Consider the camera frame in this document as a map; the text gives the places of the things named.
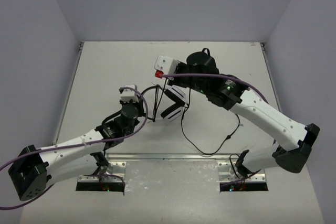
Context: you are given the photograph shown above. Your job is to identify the purple cable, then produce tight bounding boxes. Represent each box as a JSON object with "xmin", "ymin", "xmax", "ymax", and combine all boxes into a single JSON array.
[
  {"xmin": 0, "ymin": 89, "xmax": 149, "ymax": 209},
  {"xmin": 160, "ymin": 73, "xmax": 268, "ymax": 104}
]

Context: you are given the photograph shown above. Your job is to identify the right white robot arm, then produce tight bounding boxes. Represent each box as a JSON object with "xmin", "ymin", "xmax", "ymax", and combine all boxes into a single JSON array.
[{"xmin": 159, "ymin": 49, "xmax": 320, "ymax": 178}]

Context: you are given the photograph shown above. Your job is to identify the left metal mounting bracket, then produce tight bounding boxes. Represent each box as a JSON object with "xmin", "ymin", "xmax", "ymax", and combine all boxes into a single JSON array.
[{"xmin": 77, "ymin": 161, "xmax": 127, "ymax": 183}]

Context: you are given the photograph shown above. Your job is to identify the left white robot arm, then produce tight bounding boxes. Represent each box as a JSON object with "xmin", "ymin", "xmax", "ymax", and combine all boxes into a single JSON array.
[{"xmin": 8, "ymin": 98, "xmax": 148, "ymax": 202}]

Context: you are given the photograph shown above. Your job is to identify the metal mounting bracket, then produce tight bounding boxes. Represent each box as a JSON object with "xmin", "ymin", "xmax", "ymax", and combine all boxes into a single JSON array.
[
  {"xmin": 77, "ymin": 161, "xmax": 127, "ymax": 183},
  {"xmin": 217, "ymin": 161, "xmax": 266, "ymax": 183}
]

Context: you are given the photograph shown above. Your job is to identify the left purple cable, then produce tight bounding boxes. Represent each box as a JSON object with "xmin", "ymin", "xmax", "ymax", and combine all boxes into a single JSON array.
[{"xmin": 0, "ymin": 89, "xmax": 149, "ymax": 209}]

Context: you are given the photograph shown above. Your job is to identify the white black headphones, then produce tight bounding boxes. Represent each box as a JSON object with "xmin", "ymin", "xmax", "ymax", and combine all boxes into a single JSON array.
[{"xmin": 141, "ymin": 84, "xmax": 189, "ymax": 122}]

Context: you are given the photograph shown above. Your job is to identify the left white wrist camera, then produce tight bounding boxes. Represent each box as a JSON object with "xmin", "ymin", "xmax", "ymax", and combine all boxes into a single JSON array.
[{"xmin": 119, "ymin": 84, "xmax": 139, "ymax": 103}]

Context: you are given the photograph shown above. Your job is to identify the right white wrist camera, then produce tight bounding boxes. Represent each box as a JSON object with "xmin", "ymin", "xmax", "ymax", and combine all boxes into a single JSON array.
[{"xmin": 154, "ymin": 56, "xmax": 178, "ymax": 78}]

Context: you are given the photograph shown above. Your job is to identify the black headphone cable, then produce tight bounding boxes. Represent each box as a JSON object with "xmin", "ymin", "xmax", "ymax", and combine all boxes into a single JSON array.
[{"xmin": 152, "ymin": 77, "xmax": 241, "ymax": 156}]

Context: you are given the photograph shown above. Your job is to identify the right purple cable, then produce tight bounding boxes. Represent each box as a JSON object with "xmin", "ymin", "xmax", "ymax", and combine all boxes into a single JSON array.
[{"xmin": 160, "ymin": 73, "xmax": 268, "ymax": 104}]

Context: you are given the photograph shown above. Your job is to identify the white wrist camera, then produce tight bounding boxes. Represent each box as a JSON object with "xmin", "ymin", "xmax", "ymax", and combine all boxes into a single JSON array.
[
  {"xmin": 119, "ymin": 84, "xmax": 139, "ymax": 103},
  {"xmin": 154, "ymin": 56, "xmax": 178, "ymax": 78}
]

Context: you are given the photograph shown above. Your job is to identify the right metal mounting bracket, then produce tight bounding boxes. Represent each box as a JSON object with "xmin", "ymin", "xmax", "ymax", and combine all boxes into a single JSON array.
[{"xmin": 217, "ymin": 161, "xmax": 266, "ymax": 183}]

